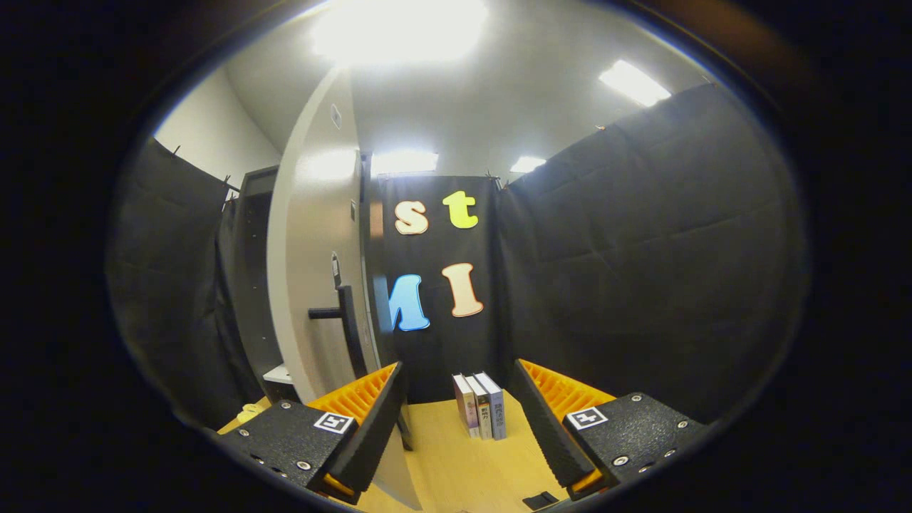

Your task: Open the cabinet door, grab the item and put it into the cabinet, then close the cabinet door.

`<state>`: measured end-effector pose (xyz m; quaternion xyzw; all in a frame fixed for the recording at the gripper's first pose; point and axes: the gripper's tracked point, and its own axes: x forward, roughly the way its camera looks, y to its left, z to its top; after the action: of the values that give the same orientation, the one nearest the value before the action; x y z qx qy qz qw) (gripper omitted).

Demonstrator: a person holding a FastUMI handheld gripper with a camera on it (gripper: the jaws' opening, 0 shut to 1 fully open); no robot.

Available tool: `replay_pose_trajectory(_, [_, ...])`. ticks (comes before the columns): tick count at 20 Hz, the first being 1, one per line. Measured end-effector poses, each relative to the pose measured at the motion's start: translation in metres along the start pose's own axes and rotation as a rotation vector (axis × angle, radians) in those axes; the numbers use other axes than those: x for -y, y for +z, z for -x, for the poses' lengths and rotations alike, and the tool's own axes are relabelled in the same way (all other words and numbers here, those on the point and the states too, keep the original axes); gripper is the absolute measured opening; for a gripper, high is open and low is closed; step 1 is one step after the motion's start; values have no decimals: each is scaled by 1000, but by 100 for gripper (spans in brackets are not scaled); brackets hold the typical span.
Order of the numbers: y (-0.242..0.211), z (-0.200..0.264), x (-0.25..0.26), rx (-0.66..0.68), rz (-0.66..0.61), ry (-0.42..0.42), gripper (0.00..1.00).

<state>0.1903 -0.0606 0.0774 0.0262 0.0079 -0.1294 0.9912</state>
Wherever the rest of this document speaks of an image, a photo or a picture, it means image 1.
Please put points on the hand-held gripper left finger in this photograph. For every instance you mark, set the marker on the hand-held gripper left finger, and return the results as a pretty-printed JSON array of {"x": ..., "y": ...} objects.
[{"x": 374, "y": 434}]

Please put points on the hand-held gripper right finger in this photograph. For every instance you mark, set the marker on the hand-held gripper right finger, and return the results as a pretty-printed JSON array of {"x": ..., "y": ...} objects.
[{"x": 545, "y": 434}]

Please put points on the beige cabinet door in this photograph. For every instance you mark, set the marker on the beige cabinet door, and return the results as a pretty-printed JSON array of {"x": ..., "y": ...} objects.
[{"x": 313, "y": 249}]

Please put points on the grey blue book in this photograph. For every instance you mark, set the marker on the grey blue book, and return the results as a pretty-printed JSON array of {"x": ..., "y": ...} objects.
[{"x": 496, "y": 406}]

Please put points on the small black object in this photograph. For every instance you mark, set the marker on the small black object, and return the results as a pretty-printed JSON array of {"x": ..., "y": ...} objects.
[{"x": 541, "y": 500}]

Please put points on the book with maroon cover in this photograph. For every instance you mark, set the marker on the book with maroon cover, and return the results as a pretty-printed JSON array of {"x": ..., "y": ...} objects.
[{"x": 467, "y": 406}]

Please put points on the yellow plush toy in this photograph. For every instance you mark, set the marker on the yellow plush toy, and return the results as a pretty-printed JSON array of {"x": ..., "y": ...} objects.
[{"x": 251, "y": 412}]

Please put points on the black backdrop cloth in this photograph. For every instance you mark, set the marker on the black backdrop cloth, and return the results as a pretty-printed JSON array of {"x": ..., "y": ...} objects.
[{"x": 641, "y": 249}]

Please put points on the ceiling light panel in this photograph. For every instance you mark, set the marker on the ceiling light panel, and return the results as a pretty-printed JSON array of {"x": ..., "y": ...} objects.
[
  {"x": 528, "y": 164},
  {"x": 404, "y": 162}
]

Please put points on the long ceiling light strip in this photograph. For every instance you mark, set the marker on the long ceiling light strip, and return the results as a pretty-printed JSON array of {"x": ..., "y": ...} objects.
[{"x": 634, "y": 83}]

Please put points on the large square ceiling light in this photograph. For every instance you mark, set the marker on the large square ceiling light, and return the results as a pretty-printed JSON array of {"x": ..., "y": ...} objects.
[{"x": 399, "y": 28}]

